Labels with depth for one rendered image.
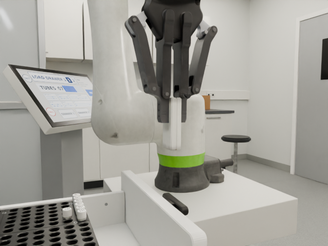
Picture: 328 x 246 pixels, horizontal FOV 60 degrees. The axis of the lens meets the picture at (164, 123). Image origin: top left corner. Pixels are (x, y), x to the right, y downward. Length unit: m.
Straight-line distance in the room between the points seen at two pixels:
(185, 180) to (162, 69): 0.40
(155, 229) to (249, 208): 0.28
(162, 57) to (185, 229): 0.21
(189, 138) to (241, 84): 4.42
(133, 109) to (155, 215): 0.32
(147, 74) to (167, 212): 0.17
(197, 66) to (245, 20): 4.89
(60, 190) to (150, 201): 1.01
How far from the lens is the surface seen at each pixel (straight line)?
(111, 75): 0.68
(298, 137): 4.33
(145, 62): 0.36
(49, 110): 1.18
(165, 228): 0.37
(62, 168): 1.36
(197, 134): 0.71
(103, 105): 0.66
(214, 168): 0.79
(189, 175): 0.72
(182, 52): 0.39
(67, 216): 0.44
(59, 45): 3.73
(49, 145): 1.38
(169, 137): 0.38
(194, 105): 0.70
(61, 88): 1.36
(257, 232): 0.67
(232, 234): 0.63
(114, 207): 0.55
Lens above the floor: 1.07
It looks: 5 degrees down
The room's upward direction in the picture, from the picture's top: straight up
